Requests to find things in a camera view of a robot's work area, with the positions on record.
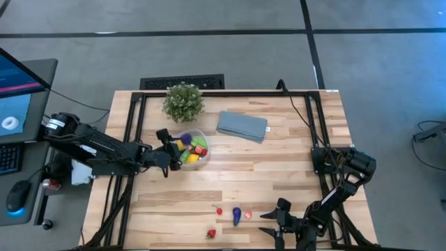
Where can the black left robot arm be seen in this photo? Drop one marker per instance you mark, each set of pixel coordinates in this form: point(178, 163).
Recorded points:
point(97, 146)

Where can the green toy cabbage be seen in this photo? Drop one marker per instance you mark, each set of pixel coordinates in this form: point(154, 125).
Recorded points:
point(184, 156)

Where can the grey folded cloth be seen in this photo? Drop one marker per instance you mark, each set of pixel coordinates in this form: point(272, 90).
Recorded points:
point(242, 125)

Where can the black keyboard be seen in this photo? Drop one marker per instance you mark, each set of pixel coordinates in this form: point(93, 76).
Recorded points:
point(8, 158)

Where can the purple toy grapes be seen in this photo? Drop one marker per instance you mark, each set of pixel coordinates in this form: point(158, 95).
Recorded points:
point(186, 138)

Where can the purple toy eggplant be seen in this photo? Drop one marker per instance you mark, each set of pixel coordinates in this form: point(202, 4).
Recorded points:
point(237, 214)

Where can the black computer mouse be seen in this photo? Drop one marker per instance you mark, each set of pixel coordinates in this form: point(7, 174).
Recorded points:
point(17, 195)

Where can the red toy cherry with stem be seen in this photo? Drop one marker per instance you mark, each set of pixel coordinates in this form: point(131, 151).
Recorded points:
point(219, 211)

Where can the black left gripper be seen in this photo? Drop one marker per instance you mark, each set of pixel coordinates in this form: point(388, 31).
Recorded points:
point(157, 158)

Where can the light green toy vegetable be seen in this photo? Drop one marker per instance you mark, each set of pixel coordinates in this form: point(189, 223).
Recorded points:
point(199, 142)

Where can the black ribbed floor mat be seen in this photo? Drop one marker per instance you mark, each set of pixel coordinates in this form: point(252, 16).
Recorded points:
point(181, 83)

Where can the grey computer desk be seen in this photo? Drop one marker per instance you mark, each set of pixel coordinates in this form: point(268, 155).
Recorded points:
point(42, 115)

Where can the red round toy fruit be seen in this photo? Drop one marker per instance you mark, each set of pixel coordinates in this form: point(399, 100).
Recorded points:
point(198, 150)

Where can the computer monitor blue screen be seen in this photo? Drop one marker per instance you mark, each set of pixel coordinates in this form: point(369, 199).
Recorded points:
point(14, 80)

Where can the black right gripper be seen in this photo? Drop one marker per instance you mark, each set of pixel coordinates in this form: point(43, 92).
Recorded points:
point(292, 230)

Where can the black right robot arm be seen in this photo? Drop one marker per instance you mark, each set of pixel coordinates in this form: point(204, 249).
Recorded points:
point(359, 164)

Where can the red drink can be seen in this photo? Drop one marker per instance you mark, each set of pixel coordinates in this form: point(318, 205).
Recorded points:
point(51, 184)

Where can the black caster wheel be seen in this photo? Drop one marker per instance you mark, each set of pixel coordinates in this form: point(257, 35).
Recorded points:
point(47, 224)

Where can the pink toy produce piece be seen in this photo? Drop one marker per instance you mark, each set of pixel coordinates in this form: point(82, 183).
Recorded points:
point(248, 215)

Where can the clear plastic tupperware container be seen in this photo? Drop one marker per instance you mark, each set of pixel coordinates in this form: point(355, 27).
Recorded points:
point(205, 164)

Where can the green plant in black pot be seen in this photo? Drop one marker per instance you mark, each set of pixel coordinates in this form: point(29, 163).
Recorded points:
point(183, 102)

